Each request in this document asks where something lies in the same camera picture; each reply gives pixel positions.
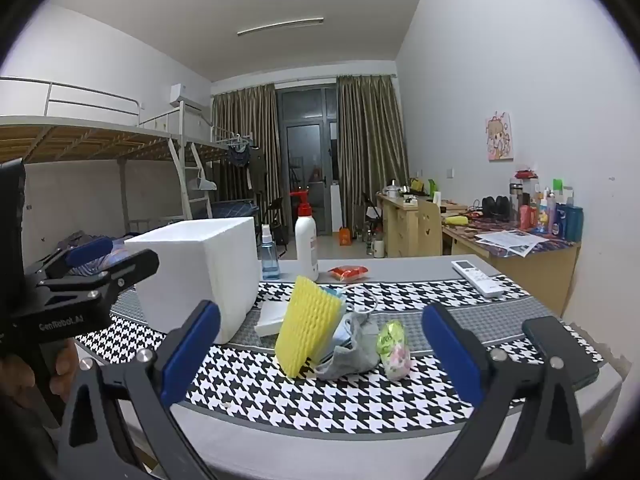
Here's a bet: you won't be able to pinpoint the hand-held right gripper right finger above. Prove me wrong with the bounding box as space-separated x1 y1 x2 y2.
421 302 593 480

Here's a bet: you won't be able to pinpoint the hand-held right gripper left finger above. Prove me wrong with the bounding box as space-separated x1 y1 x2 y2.
55 300 236 480

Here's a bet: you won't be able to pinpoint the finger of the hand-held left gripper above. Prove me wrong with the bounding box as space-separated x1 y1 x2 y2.
24 238 115 286
37 249 161 306

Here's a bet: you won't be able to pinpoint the white foam box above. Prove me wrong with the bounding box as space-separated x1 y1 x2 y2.
124 216 261 345

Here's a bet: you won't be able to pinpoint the grey sock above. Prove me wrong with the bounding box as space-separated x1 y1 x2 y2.
314 312 381 380

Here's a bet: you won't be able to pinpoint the blue face mask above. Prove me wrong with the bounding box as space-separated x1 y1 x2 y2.
310 325 353 367
320 285 382 317

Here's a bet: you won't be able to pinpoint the yellow foam net sleeve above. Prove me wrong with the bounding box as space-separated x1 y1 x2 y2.
275 275 345 378

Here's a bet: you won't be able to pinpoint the person's left hand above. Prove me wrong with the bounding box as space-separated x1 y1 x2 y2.
0 346 80 413

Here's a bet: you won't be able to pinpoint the blue plaid quilt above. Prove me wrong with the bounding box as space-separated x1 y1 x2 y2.
57 232 137 277

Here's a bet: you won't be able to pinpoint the green pink plastic packet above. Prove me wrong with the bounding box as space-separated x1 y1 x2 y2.
376 320 412 381

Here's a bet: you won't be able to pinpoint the white remote control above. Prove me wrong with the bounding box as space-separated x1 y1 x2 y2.
451 259 506 297

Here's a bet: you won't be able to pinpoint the houndstooth tablecloth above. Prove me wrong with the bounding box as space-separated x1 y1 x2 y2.
75 280 608 433

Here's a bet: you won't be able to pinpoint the black smartphone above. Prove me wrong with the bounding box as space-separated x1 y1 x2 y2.
522 316 601 391

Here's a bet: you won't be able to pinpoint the white metal bunk bed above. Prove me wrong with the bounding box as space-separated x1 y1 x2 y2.
180 110 261 231
0 76 216 241

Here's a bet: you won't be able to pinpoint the blue spray bottle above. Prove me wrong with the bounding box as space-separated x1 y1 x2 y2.
259 224 282 281

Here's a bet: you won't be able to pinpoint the wooden chair with smiley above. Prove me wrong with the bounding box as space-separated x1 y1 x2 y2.
416 200 443 257

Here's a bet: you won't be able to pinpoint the printed papers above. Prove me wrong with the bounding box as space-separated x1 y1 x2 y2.
475 229 548 258

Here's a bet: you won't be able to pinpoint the red snack packet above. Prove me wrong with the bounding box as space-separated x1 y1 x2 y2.
328 264 369 282

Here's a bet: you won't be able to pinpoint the blue plaid bed sheet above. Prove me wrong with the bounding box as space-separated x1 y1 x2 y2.
210 199 258 221

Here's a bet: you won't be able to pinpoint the black headphones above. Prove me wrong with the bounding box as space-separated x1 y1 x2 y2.
482 195 513 221

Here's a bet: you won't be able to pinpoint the white pump bottle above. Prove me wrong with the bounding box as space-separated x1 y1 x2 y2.
290 190 320 282

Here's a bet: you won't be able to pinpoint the black folding chair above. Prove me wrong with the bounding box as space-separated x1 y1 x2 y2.
260 197 291 248

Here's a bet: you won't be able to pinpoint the hanging dark clothes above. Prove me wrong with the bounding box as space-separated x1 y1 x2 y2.
225 142 268 196

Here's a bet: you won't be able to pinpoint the cluster of toiletry bottles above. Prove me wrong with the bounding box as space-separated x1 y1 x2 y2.
509 165 585 242

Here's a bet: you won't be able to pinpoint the white air conditioner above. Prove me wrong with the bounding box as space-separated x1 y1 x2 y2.
169 84 207 111

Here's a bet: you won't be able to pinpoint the brown curtain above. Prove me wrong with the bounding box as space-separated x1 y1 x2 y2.
336 75 411 235
211 84 277 228

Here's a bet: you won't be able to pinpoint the glass balcony door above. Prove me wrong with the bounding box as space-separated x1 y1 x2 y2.
276 85 338 236

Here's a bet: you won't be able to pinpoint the ceiling tube light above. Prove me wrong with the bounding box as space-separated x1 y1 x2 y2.
236 17 325 37

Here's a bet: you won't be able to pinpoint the cartoon wall poster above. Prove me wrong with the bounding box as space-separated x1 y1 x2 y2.
485 111 515 162

